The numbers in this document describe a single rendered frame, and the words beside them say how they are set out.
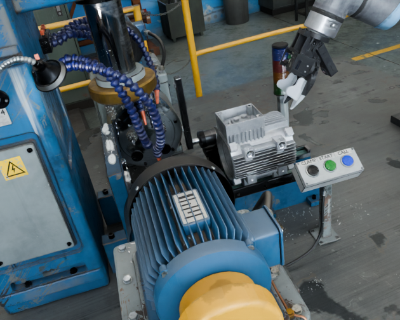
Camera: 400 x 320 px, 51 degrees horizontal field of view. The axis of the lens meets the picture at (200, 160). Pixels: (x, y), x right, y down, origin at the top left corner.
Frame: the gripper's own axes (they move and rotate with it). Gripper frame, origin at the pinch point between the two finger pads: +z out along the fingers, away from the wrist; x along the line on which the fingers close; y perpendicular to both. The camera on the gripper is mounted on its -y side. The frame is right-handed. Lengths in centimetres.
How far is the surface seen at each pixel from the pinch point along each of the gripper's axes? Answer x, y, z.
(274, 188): 1.3, -7.8, 27.8
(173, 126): -26.8, 21.2, 26.4
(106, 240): 7, 40, 52
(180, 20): -468, -96, 48
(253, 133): -0.9, 6.8, 12.4
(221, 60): -360, -129, 62
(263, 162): 3.2, 1.8, 18.9
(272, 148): 2.9, 0.9, 14.2
